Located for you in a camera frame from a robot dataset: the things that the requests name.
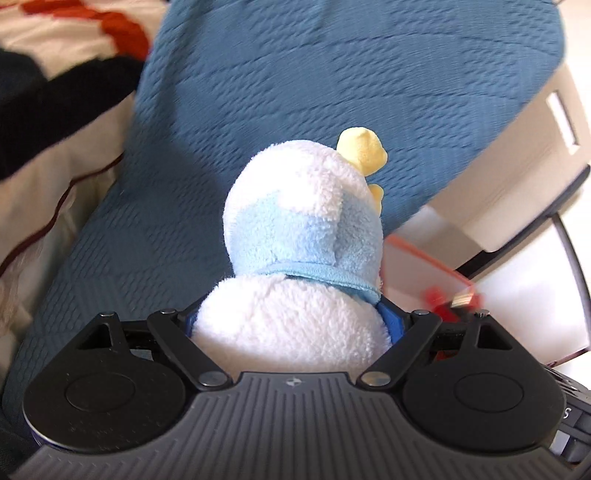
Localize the printed blanket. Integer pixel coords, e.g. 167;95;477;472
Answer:
0;0;168;374

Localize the white cabinet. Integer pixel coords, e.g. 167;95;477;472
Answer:
427;65;591;254

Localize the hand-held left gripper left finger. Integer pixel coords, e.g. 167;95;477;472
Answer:
76;308;232;391

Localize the black curved tube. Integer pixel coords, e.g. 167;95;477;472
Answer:
553;216;591;303

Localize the pink storage box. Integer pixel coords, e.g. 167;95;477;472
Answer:
382;233;591;367

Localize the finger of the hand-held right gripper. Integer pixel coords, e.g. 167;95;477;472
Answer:
449;287;478;311

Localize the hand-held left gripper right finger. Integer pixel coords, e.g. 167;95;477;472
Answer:
360;299;514;391

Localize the black straight bar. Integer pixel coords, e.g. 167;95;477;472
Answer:
455;167;591;274

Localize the white and blue plush duck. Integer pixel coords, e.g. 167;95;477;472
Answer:
190;127;393;374

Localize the blue quilted bedspread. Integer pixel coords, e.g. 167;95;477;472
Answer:
0;0;566;435

